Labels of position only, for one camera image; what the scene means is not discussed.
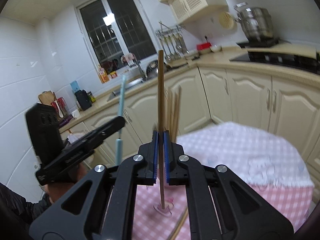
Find stainless steel sink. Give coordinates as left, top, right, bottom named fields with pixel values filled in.
left=107, top=77, right=146, bottom=102

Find orange bottle on windowsill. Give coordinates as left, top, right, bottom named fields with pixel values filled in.
left=98, top=65, right=109, bottom=83

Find white bear fringed cloth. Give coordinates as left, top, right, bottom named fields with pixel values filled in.
left=177, top=122, right=314, bottom=187

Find black electric kettle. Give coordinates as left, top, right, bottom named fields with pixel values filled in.
left=75, top=90, right=92, bottom=111

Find red utensil holder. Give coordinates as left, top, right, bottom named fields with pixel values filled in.
left=51, top=97, right=70, bottom=122

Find light wooden chopstick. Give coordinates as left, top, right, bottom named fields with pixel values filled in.
left=168, top=206, right=188, bottom=240

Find black gas stove top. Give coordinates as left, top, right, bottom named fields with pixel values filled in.
left=230, top=51, right=319, bottom=75

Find wooden cutting board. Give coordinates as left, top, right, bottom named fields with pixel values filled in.
left=38, top=90, right=56, bottom=106

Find red container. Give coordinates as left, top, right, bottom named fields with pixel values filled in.
left=196, top=42, right=212, bottom=51

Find dark brown wooden chopstick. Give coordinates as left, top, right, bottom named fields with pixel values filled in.
left=158, top=50, right=165, bottom=210

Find pink checkered tablecloth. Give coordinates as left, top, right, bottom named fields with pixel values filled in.
left=132, top=179, right=316, bottom=240

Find chrome faucet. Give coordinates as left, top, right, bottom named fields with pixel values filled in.
left=133, top=58, right=148, bottom=81

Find cream upper lattice cabinet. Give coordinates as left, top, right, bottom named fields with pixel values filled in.
left=150, top=0, right=230, bottom=26

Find hanging utensil rack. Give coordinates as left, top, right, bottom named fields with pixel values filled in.
left=155, top=21, right=189, bottom=63

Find white mug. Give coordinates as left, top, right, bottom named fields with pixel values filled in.
left=71, top=109, right=80, bottom=119

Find dark kitchen window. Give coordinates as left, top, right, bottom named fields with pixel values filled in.
left=78, top=0, right=156, bottom=74

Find black induction cooker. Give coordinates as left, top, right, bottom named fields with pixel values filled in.
left=237, top=37, right=279, bottom=49

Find person's left hand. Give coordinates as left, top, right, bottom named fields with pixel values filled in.
left=45, top=163, right=88, bottom=204

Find steel wok in sink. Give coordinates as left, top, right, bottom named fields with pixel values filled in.
left=146, top=60, right=172, bottom=79

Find white plastic bag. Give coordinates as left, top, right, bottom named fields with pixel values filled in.
left=66, top=133, right=86, bottom=146

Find white bowl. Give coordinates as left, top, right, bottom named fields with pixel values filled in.
left=210, top=45, right=222, bottom=53

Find stainless steel steamer pot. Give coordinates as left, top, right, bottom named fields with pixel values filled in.
left=233, top=2, right=274, bottom=41

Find cream lower kitchen cabinets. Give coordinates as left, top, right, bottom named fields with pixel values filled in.
left=58, top=62, right=320, bottom=188

